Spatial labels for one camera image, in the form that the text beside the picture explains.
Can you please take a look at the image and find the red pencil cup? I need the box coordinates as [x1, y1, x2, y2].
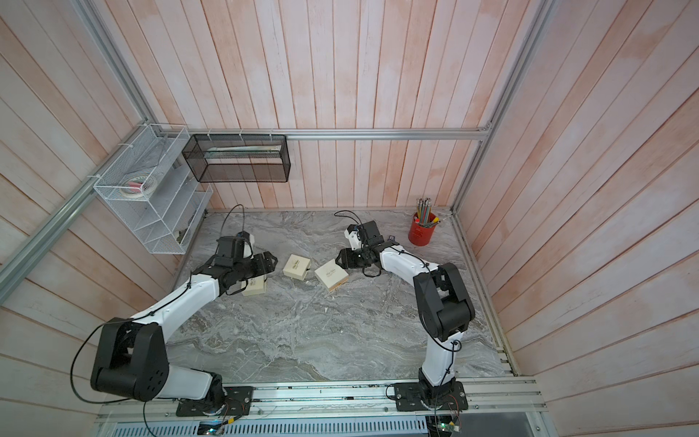
[408, 213, 440, 247]

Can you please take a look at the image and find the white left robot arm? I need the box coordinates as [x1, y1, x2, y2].
[90, 231, 278, 415]

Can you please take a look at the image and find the cream large gift box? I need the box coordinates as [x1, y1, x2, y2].
[242, 275, 267, 297]

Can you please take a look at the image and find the cream drawer jewelry box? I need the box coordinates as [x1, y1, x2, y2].
[282, 254, 311, 282]

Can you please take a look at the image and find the black wire mesh basket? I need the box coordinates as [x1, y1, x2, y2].
[182, 134, 291, 183]

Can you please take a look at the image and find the white wire mesh shelf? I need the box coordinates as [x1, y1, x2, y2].
[94, 124, 212, 255]

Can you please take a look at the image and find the cream small gift box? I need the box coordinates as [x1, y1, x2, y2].
[314, 260, 349, 292]

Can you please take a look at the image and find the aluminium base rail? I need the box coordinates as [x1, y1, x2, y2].
[95, 375, 547, 424]

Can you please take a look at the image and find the coloured pencils bundle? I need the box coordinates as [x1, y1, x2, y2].
[416, 198, 440, 228]

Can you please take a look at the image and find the tape roll on shelf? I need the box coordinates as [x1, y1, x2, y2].
[118, 175, 158, 198]

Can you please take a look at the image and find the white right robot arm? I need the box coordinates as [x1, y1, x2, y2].
[336, 220, 475, 397]

